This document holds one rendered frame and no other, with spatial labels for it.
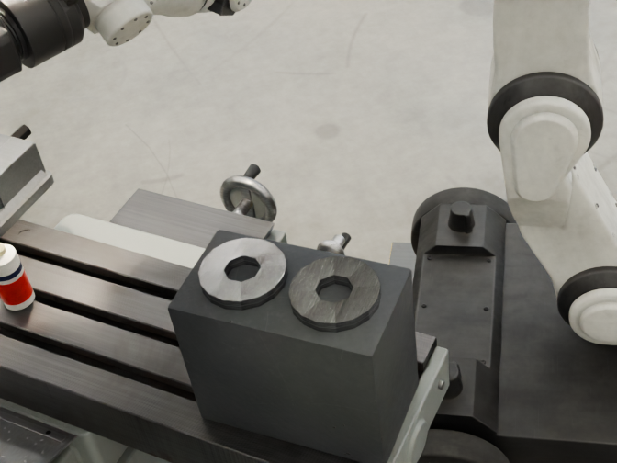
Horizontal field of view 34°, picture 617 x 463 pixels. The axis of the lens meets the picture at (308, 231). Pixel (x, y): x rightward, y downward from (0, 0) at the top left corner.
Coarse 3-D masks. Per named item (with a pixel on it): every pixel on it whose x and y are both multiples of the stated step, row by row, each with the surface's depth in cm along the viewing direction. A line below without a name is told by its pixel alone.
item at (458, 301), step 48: (432, 240) 171; (480, 240) 169; (432, 288) 165; (480, 288) 164; (528, 288) 166; (480, 336) 157; (528, 336) 158; (576, 336) 157; (480, 384) 148; (528, 384) 152; (576, 384) 151; (480, 432) 146; (528, 432) 146; (576, 432) 145
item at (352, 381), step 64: (256, 256) 102; (320, 256) 103; (192, 320) 100; (256, 320) 97; (320, 320) 94; (384, 320) 95; (192, 384) 108; (256, 384) 103; (320, 384) 99; (384, 384) 98; (320, 448) 107; (384, 448) 103
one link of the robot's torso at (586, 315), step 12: (600, 288) 142; (612, 288) 141; (576, 300) 144; (588, 300) 142; (600, 300) 142; (612, 300) 142; (576, 312) 144; (588, 312) 143; (600, 312) 142; (612, 312) 142; (576, 324) 146; (588, 324) 144; (600, 324) 144; (612, 324) 144; (588, 336) 148; (600, 336) 146; (612, 336) 145
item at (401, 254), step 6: (396, 246) 200; (402, 246) 200; (408, 246) 200; (390, 252) 200; (396, 252) 199; (402, 252) 199; (408, 252) 199; (390, 258) 198; (396, 258) 198; (402, 258) 198; (408, 258) 198; (414, 258) 197; (390, 264) 197; (396, 264) 197; (402, 264) 197; (408, 264) 197; (414, 264) 196
